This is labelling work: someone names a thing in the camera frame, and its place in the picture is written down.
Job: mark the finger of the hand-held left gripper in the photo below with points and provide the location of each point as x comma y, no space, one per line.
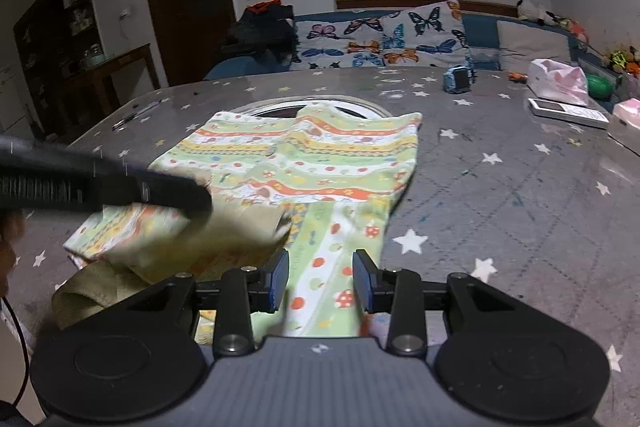
180,197

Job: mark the butterfly print pillow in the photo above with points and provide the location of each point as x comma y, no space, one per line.
370,37

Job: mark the glass jar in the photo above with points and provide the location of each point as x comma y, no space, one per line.
91,56

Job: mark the wooden side table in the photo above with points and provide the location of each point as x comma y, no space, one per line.
117,62

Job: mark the colourful plush toy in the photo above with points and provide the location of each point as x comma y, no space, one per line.
572,29

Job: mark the black and silver pen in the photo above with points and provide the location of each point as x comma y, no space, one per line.
136,113

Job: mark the black and white plush toy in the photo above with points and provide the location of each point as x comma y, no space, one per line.
532,10

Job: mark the pile of dark clothes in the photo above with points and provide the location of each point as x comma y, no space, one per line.
262,29

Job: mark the dark wooden shelf cabinet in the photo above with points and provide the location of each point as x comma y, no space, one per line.
55,47

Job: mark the small orange toy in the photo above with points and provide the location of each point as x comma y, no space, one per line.
518,78

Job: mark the grey star tablecloth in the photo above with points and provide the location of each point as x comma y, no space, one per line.
500,217

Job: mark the patterned pajama garment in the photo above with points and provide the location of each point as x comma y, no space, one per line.
310,157

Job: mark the green ball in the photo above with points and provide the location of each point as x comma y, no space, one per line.
599,87

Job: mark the heap of small toys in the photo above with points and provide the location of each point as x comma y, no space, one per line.
622,59

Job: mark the blue toy watch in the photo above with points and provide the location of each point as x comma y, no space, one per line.
459,80

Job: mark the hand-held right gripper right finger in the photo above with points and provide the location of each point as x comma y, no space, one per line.
362,281

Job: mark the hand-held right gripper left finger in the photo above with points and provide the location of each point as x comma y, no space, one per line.
280,281

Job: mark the blue sofa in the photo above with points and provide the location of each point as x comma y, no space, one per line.
480,34

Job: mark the white flat scale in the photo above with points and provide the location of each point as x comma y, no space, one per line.
565,112

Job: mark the grey pillow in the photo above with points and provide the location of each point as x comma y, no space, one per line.
530,44

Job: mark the pink plastic bag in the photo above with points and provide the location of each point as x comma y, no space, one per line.
557,82

